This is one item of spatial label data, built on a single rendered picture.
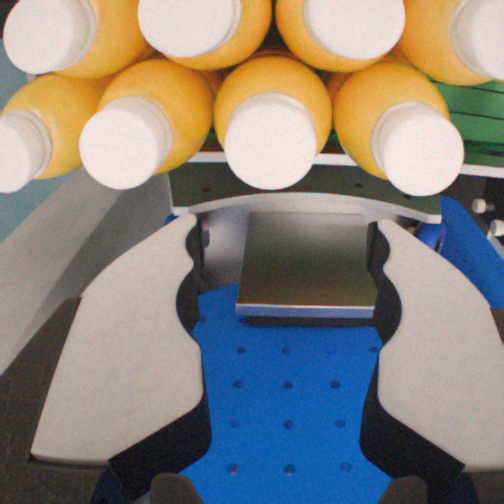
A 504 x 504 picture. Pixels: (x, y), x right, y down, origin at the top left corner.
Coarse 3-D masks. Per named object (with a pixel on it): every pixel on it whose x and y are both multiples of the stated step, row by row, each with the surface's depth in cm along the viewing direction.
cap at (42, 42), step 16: (32, 0) 14; (48, 0) 14; (64, 0) 14; (16, 16) 14; (32, 16) 14; (48, 16) 14; (64, 16) 14; (80, 16) 15; (16, 32) 14; (32, 32) 14; (48, 32) 14; (64, 32) 14; (80, 32) 15; (16, 48) 15; (32, 48) 15; (48, 48) 15; (64, 48) 15; (80, 48) 16; (16, 64) 15; (32, 64) 15; (48, 64) 15; (64, 64) 16
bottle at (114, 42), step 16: (80, 0) 15; (96, 0) 16; (112, 0) 17; (128, 0) 18; (96, 16) 16; (112, 16) 17; (128, 16) 18; (96, 32) 17; (112, 32) 17; (128, 32) 18; (96, 48) 17; (112, 48) 18; (128, 48) 19; (144, 48) 22; (80, 64) 18; (96, 64) 18; (112, 64) 19; (128, 64) 21
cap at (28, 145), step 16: (0, 128) 17; (16, 128) 17; (32, 128) 18; (0, 144) 17; (16, 144) 17; (32, 144) 18; (0, 160) 18; (16, 160) 18; (32, 160) 18; (0, 176) 18; (16, 176) 18; (32, 176) 19
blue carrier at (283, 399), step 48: (240, 336) 29; (288, 336) 29; (336, 336) 29; (240, 384) 26; (288, 384) 26; (336, 384) 26; (240, 432) 22; (288, 432) 22; (336, 432) 22; (192, 480) 20; (240, 480) 20; (288, 480) 20; (336, 480) 19; (384, 480) 19
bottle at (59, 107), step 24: (120, 72) 27; (24, 96) 19; (48, 96) 20; (72, 96) 21; (96, 96) 23; (48, 120) 19; (72, 120) 21; (48, 144) 19; (72, 144) 21; (48, 168) 21; (72, 168) 23
